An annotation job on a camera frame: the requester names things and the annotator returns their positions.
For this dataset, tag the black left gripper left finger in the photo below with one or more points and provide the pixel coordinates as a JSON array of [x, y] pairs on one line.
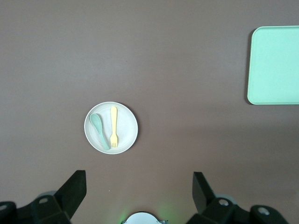
[[70, 193]]

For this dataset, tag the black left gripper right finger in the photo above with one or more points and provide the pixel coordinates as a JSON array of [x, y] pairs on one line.
[[203, 196]]

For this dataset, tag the pale green plastic spoon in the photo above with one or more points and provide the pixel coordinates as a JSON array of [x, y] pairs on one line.
[[97, 122]]

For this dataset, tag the yellow plastic fork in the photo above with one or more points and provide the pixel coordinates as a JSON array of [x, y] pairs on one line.
[[113, 123]]

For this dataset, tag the white round plate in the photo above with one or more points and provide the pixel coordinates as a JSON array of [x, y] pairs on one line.
[[126, 130]]

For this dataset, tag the brown table mat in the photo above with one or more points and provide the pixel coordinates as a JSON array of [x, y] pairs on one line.
[[163, 58]]

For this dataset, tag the light green rectangular tray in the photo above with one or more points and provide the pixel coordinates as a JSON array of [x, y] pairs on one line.
[[273, 67]]

